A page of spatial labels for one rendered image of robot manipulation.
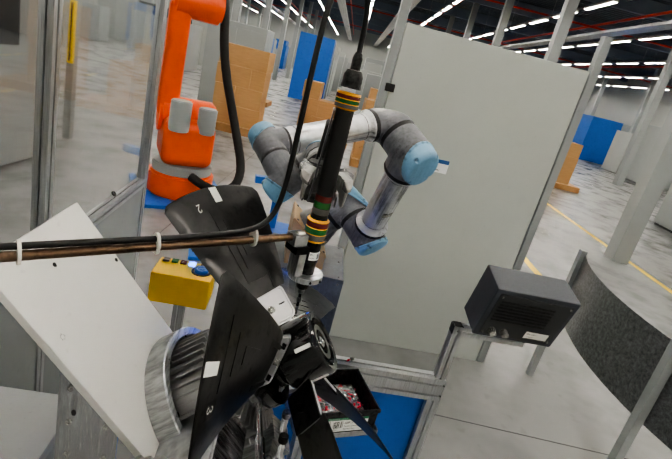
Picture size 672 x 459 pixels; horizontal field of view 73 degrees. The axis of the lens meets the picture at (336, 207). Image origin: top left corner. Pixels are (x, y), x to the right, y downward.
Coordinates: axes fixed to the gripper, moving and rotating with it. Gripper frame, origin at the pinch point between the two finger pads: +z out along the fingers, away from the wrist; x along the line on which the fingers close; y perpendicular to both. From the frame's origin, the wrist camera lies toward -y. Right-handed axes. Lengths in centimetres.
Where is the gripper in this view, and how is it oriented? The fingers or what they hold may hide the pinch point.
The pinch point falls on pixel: (328, 181)
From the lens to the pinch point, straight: 81.1
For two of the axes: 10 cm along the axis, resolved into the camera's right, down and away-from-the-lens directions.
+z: 0.6, 3.1, -9.5
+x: -9.7, -2.1, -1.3
